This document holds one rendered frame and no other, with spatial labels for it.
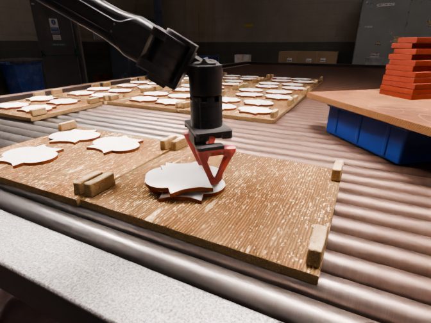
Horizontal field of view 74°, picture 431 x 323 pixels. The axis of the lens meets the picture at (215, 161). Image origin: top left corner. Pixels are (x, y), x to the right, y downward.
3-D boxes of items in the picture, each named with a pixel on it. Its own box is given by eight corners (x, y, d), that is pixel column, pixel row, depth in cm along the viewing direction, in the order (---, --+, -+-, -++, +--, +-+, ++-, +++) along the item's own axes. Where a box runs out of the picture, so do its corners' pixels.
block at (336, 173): (339, 182, 57) (342, 170, 56) (329, 181, 58) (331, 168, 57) (342, 172, 62) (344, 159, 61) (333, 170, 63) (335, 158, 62)
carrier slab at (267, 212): (317, 286, 35) (319, 276, 34) (81, 206, 52) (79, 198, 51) (341, 176, 63) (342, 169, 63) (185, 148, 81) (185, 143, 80)
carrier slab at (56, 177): (77, 207, 51) (76, 199, 51) (-46, 168, 68) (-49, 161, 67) (180, 148, 81) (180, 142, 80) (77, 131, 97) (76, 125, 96)
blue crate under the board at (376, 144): (496, 155, 75) (510, 118, 71) (397, 166, 68) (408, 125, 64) (399, 125, 103) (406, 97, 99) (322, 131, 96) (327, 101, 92)
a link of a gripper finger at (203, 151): (199, 192, 49) (197, 140, 45) (190, 175, 55) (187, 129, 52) (236, 186, 51) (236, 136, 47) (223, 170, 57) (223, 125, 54)
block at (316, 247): (319, 270, 35) (322, 252, 34) (304, 265, 36) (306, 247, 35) (326, 242, 40) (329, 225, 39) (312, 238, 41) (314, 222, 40)
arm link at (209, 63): (185, 59, 45) (221, 58, 45) (190, 57, 51) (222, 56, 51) (187, 103, 48) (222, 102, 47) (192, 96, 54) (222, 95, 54)
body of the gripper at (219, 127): (196, 145, 47) (194, 100, 44) (184, 129, 56) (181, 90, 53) (233, 140, 49) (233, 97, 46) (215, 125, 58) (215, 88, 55)
